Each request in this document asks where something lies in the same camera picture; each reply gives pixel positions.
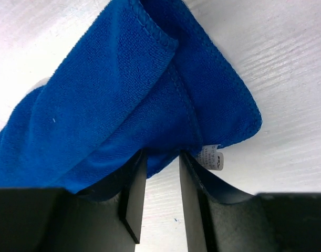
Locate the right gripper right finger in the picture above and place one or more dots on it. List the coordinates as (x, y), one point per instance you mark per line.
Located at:
(219, 217)

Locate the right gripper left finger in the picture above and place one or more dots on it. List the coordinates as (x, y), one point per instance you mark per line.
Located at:
(104, 217)

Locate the blue towel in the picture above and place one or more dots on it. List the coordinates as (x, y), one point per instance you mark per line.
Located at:
(145, 75)

